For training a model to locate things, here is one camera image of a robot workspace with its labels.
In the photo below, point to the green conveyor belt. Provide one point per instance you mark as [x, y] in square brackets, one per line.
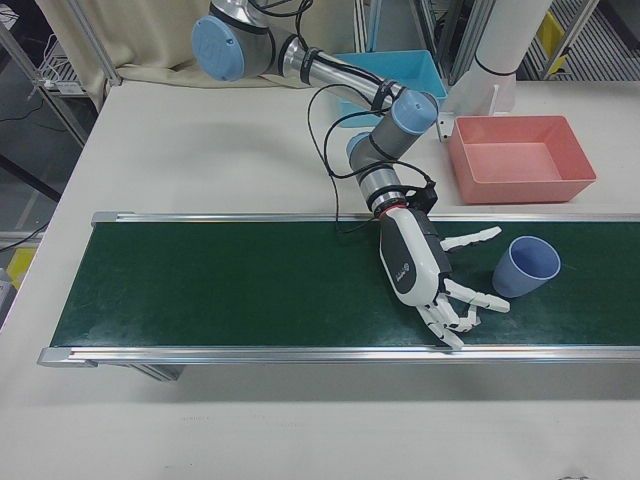
[200, 285]

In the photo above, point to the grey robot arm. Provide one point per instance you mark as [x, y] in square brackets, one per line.
[320, 70]

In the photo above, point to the pink plastic box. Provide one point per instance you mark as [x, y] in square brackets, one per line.
[520, 165]

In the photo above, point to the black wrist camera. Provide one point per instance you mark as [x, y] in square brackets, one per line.
[425, 195]

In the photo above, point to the white column stand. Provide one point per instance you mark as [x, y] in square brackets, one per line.
[505, 35]

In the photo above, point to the grey aluminium frame strut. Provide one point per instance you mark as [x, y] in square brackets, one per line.
[95, 45]

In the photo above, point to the aluminium conveyor leg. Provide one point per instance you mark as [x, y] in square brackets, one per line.
[160, 372]

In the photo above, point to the beige curtain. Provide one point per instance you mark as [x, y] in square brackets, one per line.
[150, 40]

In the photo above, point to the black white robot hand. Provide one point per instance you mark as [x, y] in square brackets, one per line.
[410, 265]

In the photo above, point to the yellow plastic part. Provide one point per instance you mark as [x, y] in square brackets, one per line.
[552, 35]

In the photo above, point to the blue plastic box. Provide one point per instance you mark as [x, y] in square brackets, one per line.
[425, 75]

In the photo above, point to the small white angle bracket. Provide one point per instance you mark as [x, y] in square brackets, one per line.
[444, 129]

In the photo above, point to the yellow plastic bin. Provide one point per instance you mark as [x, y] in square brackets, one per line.
[17, 272]

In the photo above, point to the light blue plastic cup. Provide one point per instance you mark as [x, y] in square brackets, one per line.
[525, 275]

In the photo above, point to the grey roller conveyor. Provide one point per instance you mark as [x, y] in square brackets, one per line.
[600, 45]

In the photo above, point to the aluminium conveyor rail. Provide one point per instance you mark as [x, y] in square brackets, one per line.
[225, 217]
[250, 356]

